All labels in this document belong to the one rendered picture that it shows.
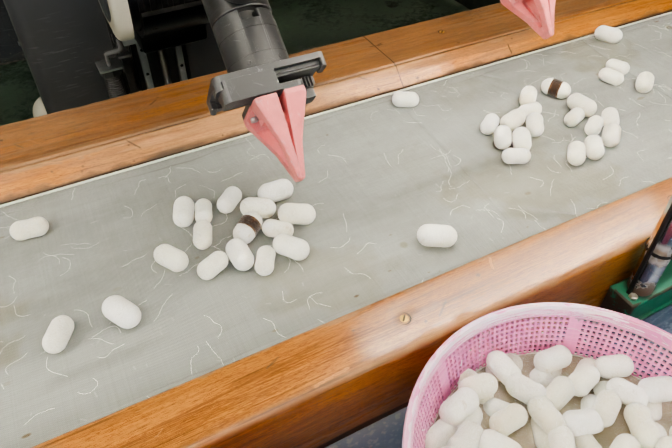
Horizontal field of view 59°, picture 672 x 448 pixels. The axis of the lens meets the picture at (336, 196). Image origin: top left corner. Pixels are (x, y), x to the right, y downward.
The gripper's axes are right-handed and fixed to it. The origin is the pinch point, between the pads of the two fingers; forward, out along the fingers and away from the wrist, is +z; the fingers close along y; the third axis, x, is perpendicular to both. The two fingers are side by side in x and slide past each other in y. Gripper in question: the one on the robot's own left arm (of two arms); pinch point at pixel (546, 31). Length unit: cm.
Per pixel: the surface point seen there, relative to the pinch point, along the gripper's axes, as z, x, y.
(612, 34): 1.3, 6.7, 17.1
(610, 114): 12.6, -3.3, 1.2
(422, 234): 17.7, -7.6, -29.6
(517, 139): 11.8, -2.6, -11.9
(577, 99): 9.4, -0.7, -0.1
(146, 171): 1, 9, -51
